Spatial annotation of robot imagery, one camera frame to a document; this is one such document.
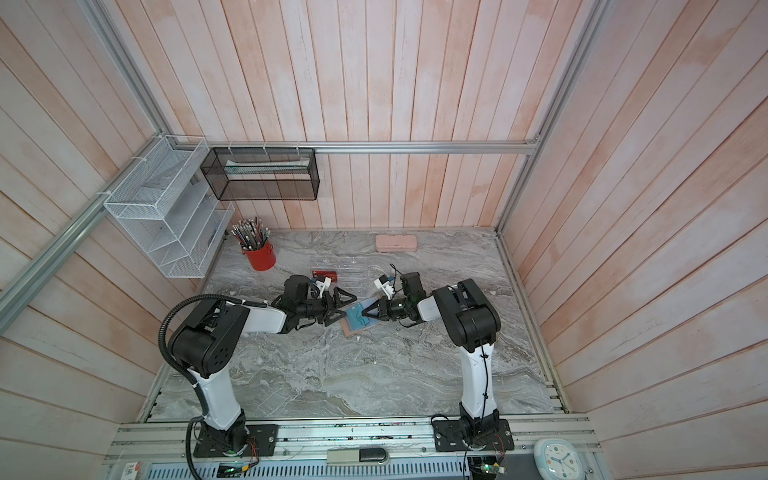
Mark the black mesh wall basket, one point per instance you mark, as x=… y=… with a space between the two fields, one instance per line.
x=262 y=173

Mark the grey black handheld device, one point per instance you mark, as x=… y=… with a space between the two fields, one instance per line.
x=357 y=456

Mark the teal credit card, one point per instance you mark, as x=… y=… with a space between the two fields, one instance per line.
x=354 y=319

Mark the red pen cup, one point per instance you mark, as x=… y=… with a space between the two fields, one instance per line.
x=262 y=259

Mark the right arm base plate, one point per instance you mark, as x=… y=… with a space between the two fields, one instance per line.
x=494 y=435

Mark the red credit card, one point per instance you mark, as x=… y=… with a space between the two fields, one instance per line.
x=324 y=276

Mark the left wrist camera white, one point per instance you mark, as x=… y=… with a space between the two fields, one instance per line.
x=319 y=288

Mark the white wire mesh shelf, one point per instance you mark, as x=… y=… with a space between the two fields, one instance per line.
x=169 y=209

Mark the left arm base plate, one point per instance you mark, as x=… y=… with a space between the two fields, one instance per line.
x=239 y=441

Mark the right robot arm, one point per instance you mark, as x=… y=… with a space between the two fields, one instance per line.
x=472 y=324

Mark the white analog clock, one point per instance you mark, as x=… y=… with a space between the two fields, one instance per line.
x=558 y=459

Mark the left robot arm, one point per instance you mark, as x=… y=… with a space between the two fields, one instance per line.
x=198 y=338

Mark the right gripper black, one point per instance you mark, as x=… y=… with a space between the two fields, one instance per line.
x=384 y=310

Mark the clear acrylic organizer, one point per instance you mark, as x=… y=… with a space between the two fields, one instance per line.
x=354 y=274

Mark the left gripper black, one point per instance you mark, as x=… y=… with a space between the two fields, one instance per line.
x=328 y=305

